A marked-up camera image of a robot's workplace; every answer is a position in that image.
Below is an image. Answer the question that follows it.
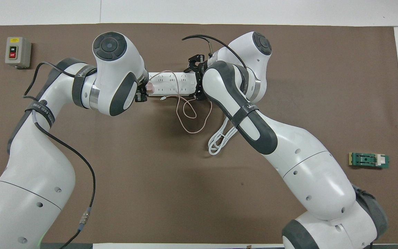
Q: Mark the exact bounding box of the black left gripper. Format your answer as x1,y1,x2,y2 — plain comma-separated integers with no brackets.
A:
135,83,149,103

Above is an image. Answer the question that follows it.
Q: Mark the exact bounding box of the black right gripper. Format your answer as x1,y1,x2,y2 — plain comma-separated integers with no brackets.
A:
188,54,210,101

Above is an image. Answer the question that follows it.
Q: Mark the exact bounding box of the white power strip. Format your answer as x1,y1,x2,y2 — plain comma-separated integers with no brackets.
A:
147,72,200,97

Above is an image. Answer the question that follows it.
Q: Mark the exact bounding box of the pink charging cable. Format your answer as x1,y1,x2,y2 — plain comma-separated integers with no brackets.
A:
149,70,214,135

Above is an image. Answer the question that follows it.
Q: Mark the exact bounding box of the brown table mat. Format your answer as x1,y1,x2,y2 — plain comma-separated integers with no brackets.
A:
0,23,398,245

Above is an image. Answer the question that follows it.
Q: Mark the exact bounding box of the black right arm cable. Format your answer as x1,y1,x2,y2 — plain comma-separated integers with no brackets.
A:
181,34,248,70

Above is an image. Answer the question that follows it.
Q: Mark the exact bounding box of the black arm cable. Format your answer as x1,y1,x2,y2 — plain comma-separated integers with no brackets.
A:
22,61,97,249
181,34,248,70

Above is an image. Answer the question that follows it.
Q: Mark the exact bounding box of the white power cord with plug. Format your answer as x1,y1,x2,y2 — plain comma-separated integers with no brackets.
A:
208,116,238,156

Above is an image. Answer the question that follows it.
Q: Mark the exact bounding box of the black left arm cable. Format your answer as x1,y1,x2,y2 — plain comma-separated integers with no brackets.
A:
22,61,97,249

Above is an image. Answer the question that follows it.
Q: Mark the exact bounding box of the grey on-off switch box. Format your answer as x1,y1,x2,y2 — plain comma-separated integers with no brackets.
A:
5,37,32,70

